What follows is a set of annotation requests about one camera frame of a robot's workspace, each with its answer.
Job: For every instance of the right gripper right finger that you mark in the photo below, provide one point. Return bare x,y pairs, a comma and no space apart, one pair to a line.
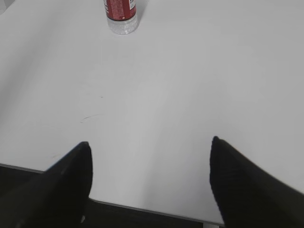
249,197

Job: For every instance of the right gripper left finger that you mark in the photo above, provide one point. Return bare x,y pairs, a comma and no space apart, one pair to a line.
56,198

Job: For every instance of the clear plastic water bottle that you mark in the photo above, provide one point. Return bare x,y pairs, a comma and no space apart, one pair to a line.
121,16

